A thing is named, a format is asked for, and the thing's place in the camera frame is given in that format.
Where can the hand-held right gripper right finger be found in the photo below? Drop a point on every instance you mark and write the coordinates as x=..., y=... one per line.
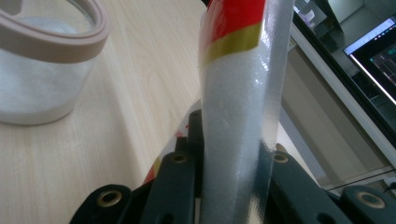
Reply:
x=295, y=196

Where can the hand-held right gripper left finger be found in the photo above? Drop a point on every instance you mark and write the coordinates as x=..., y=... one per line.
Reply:
x=174, y=189

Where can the red and white sugar bag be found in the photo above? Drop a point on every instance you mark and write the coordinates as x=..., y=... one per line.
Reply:
x=239, y=109

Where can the glass jar with hinged lid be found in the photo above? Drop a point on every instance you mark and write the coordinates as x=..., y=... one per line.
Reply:
x=37, y=87

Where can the computer monitor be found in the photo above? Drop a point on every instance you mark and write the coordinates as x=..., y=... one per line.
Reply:
x=379, y=53

